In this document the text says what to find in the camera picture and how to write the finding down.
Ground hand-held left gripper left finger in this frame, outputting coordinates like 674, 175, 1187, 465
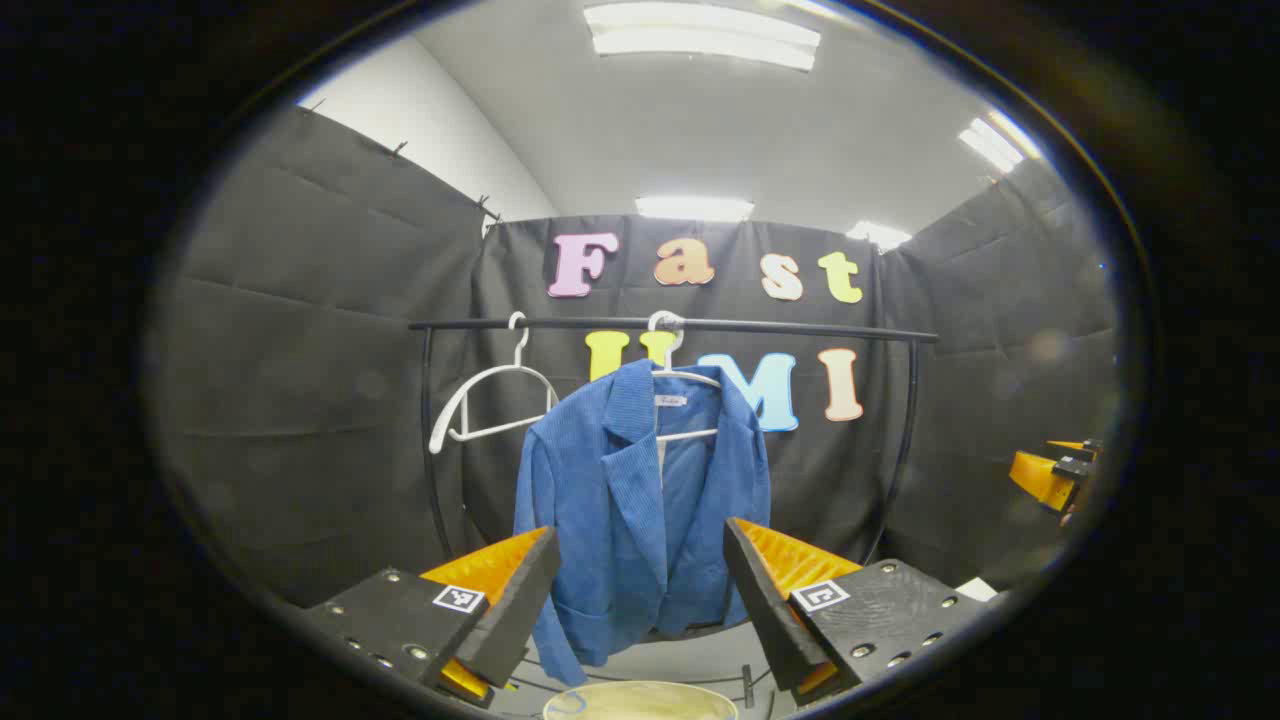
300, 527, 563, 711

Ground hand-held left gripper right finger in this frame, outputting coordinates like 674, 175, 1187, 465
723, 517, 991, 706

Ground blue corduroy jacket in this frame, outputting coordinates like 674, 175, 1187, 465
512, 358, 773, 688

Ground beige laundry hamper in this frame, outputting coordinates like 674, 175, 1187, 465
543, 680, 739, 720

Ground white plastic hanger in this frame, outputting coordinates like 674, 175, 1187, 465
428, 311, 561, 456
645, 310, 723, 443

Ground black metal clothes rack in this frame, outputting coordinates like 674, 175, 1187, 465
408, 316, 939, 709

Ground ceiling light panel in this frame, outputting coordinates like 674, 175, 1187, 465
958, 110, 1041, 173
585, 0, 821, 71
635, 195, 756, 223
845, 222, 911, 251

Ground black backdrop cloth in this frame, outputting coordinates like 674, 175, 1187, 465
150, 105, 1121, 611

